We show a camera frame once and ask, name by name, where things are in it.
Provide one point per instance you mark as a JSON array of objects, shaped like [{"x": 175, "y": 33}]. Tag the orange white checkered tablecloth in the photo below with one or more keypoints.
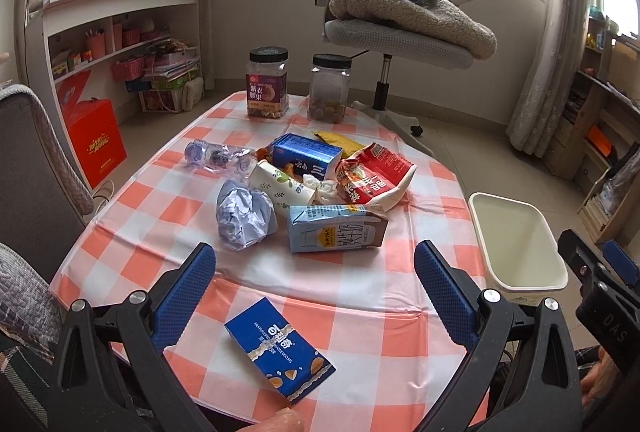
[{"x": 365, "y": 311}]

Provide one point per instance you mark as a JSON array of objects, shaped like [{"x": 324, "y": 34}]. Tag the light blue milk carton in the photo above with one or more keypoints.
[{"x": 336, "y": 227}]

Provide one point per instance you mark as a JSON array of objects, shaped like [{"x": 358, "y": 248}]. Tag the white plastic trash bin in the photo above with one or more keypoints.
[{"x": 520, "y": 253}]

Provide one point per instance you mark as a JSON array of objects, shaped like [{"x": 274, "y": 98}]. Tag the operator hand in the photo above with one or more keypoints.
[{"x": 285, "y": 420}]

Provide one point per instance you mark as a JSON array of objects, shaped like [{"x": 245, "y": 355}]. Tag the wooden desk shelf unit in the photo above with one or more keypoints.
[{"x": 596, "y": 143}]

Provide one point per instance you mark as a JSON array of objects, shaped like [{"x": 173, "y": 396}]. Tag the beige lace curtain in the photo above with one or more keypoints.
[{"x": 537, "y": 112}]

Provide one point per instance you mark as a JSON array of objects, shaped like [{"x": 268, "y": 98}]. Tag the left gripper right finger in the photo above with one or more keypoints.
[{"x": 519, "y": 371}]

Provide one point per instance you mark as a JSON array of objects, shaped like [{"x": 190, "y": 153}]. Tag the red gift box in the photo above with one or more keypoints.
[{"x": 93, "y": 130}]

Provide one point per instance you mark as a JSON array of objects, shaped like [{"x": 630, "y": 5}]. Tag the grey fabric sofa chair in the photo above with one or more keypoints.
[{"x": 43, "y": 206}]

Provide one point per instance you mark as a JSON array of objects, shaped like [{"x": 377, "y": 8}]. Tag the yellow snack wrapper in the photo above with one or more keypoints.
[{"x": 347, "y": 145}]

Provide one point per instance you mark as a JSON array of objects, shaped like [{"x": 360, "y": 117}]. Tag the beige fleece blanket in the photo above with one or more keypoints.
[{"x": 439, "y": 19}]

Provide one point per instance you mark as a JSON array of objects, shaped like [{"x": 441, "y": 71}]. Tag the white tissue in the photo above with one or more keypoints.
[{"x": 325, "y": 192}]

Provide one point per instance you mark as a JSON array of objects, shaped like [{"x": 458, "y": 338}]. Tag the blue biscuit box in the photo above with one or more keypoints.
[{"x": 290, "y": 363}]

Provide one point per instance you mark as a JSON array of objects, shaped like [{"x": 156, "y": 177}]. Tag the purple label nut jar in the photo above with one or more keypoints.
[{"x": 266, "y": 80}]

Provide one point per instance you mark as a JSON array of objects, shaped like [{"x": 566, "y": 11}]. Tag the white paper ball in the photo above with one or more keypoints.
[{"x": 245, "y": 216}]

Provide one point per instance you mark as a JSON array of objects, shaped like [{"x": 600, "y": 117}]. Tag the dark blue milk carton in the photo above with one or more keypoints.
[{"x": 307, "y": 156}]

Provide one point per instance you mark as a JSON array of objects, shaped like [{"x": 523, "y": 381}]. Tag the red noodle snack bag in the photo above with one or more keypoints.
[{"x": 374, "y": 176}]

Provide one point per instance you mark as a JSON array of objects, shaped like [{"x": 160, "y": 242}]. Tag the clear jar with nuts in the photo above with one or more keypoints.
[{"x": 328, "y": 88}]

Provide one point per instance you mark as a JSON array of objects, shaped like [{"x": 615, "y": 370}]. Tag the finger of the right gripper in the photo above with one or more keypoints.
[{"x": 623, "y": 265}]

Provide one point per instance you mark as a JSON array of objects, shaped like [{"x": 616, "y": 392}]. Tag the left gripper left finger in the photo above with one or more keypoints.
[{"x": 109, "y": 371}]

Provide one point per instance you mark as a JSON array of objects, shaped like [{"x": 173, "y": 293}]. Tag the crushed clear plastic bottle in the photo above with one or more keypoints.
[{"x": 220, "y": 159}]

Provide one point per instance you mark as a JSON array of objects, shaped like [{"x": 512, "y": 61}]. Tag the white bookshelf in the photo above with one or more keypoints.
[{"x": 144, "y": 55}]

